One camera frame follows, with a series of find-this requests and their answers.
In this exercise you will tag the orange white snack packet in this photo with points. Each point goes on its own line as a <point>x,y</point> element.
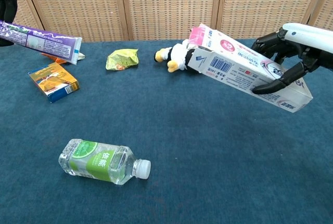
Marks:
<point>56,59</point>

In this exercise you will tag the white pink toothpaste box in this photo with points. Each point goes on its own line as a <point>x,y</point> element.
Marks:
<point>234,65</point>

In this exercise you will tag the clear bottle green label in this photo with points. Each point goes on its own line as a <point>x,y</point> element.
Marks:
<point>99,163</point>

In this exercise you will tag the orange blue carton box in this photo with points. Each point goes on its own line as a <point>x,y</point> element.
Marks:
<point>52,81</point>

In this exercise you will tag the blue carpet table mat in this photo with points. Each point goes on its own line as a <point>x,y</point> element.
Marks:
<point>182,143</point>

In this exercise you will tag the wicker folding screen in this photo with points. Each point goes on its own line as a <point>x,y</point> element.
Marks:
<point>169,5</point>

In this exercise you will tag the black white penguin plush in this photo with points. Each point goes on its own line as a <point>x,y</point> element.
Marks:
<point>177,52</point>

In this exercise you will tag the green snack packet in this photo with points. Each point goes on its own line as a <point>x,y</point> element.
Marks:
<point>121,59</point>

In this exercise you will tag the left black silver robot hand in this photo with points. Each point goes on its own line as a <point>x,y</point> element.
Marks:
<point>7,3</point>

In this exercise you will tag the white purple tube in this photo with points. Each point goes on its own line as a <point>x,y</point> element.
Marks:
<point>46,43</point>

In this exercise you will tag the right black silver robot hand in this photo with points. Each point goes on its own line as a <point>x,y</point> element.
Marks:
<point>312,42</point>

